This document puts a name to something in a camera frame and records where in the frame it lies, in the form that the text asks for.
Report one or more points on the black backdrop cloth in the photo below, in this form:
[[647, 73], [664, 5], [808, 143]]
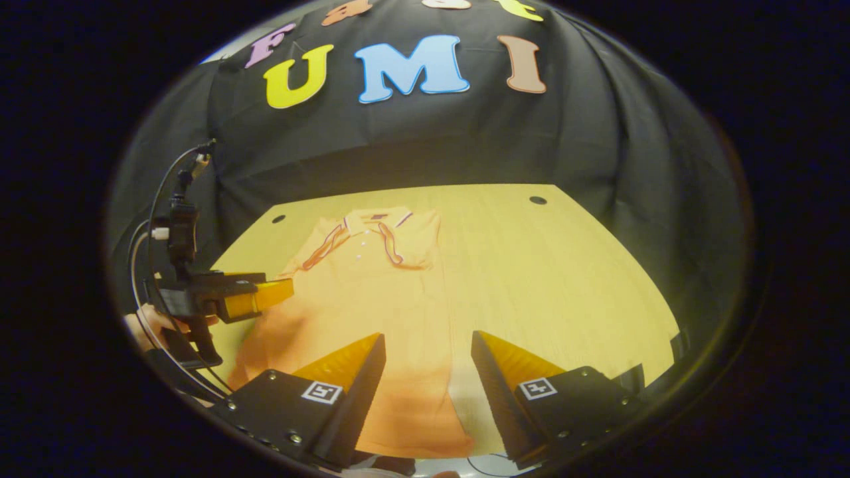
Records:
[[412, 139]]

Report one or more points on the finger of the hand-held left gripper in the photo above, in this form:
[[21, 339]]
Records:
[[259, 299]]

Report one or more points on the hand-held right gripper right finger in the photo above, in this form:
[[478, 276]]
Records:
[[498, 405]]

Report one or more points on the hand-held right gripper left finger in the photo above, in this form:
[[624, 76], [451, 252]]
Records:
[[358, 405]]

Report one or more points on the orange T-shirt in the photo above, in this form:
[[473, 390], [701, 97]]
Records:
[[358, 292]]

